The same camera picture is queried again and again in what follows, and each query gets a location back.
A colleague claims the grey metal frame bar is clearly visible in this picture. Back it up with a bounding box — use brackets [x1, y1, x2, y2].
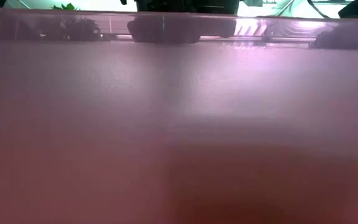
[275, 0, 298, 17]

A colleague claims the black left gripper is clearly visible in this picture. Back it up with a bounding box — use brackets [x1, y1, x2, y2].
[119, 0, 241, 15]

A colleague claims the green leafy plant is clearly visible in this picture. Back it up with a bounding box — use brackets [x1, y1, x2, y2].
[50, 2, 80, 11]

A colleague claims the pink translucent plastic basket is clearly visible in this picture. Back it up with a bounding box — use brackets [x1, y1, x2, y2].
[0, 6, 358, 224]

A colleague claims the black cable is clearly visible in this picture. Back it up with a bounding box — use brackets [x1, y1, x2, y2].
[306, 0, 331, 19]

